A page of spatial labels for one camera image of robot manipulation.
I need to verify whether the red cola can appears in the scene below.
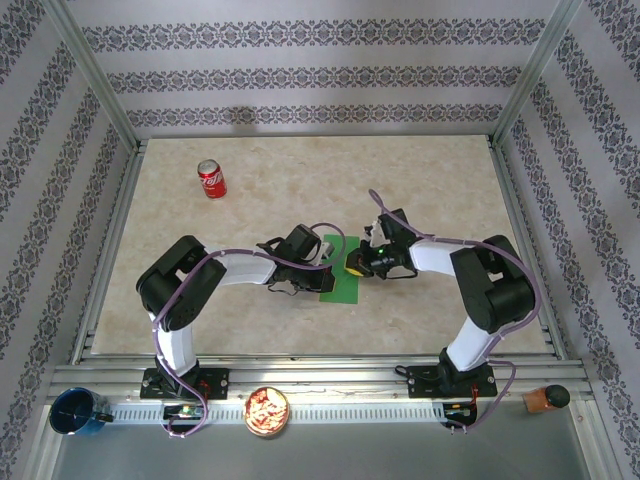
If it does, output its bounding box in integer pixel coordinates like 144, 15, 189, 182
196, 158, 229, 201

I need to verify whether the round bowl of food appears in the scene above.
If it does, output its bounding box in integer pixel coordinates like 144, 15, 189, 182
242, 385, 291, 439

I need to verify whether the small controller board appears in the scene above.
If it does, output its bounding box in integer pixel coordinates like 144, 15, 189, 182
444, 402, 479, 421
163, 404, 204, 421

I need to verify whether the orange jar with black cap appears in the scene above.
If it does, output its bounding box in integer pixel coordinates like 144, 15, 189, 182
521, 383, 572, 415

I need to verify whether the blue mug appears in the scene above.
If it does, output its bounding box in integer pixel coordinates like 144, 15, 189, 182
48, 387, 115, 439

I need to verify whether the aluminium frame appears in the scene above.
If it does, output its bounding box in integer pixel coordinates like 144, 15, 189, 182
19, 0, 621, 480

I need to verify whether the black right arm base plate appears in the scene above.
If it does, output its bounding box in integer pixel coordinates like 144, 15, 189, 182
407, 364, 499, 400

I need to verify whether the slotted grey cable duct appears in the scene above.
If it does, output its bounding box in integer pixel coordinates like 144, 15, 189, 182
107, 401, 447, 425

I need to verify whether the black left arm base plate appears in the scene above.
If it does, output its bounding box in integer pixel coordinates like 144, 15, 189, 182
139, 367, 231, 401

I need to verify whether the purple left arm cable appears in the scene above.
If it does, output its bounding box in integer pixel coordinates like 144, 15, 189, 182
151, 222, 347, 441

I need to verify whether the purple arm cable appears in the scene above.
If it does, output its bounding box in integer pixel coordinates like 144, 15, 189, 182
151, 222, 347, 441
368, 188, 544, 435

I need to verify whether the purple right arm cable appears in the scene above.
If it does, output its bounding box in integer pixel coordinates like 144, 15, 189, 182
368, 188, 544, 435

